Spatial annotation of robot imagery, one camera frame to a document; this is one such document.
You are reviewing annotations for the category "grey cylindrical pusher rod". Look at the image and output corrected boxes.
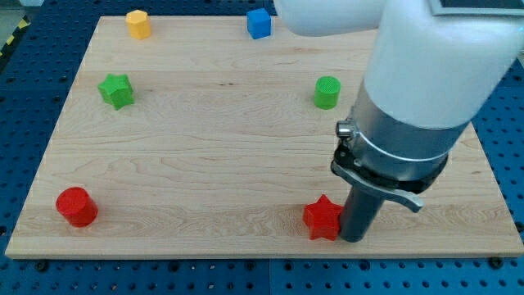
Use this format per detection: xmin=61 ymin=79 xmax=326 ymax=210
xmin=339 ymin=187 xmax=384 ymax=243

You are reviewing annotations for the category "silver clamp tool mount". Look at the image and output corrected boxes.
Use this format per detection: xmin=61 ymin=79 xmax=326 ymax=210
xmin=332 ymin=84 xmax=467 ymax=212

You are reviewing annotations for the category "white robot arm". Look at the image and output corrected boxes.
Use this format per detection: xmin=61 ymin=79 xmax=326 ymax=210
xmin=274 ymin=0 xmax=523 ymax=242

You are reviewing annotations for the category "red star block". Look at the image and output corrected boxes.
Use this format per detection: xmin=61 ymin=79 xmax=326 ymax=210
xmin=302 ymin=194 xmax=343 ymax=241

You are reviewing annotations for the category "green cylinder block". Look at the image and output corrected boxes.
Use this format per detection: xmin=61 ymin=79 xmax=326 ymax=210
xmin=314 ymin=76 xmax=341 ymax=110

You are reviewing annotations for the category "wooden board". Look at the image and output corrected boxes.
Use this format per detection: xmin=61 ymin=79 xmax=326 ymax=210
xmin=5 ymin=16 xmax=523 ymax=260

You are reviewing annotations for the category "blue cube block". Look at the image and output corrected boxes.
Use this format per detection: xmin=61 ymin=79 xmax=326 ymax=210
xmin=246 ymin=8 xmax=272 ymax=39

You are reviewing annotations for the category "green star block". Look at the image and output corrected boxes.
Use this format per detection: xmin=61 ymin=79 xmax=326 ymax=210
xmin=97 ymin=74 xmax=134 ymax=111

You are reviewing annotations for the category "yellow hexagon block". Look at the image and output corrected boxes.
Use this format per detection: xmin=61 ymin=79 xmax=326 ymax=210
xmin=125 ymin=10 xmax=151 ymax=39

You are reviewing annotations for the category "red cylinder block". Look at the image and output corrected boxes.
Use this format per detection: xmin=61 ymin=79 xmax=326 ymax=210
xmin=56 ymin=187 xmax=98 ymax=228

